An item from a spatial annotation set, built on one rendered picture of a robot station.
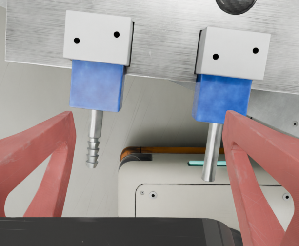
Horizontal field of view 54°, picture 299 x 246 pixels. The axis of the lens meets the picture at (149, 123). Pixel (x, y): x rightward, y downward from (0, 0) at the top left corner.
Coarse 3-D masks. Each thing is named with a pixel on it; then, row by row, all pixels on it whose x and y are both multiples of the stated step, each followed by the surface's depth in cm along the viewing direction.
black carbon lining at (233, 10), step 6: (216, 0) 25; (222, 0) 25; (228, 0) 25; (234, 0) 25; (240, 0) 25; (246, 0) 25; (252, 0) 25; (222, 6) 25; (228, 6) 25; (234, 6) 25; (240, 6) 25; (246, 6) 25; (228, 12) 25; (234, 12) 25; (240, 12) 25
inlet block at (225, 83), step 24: (216, 48) 23; (240, 48) 23; (264, 48) 23; (216, 72) 23; (240, 72) 23; (216, 96) 25; (240, 96) 25; (216, 120) 25; (216, 144) 26; (216, 168) 27
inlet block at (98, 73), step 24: (72, 24) 23; (96, 24) 23; (120, 24) 23; (72, 48) 23; (96, 48) 23; (120, 48) 23; (72, 72) 24; (96, 72) 24; (120, 72) 24; (72, 96) 25; (96, 96) 25; (120, 96) 25; (96, 120) 26; (96, 144) 26
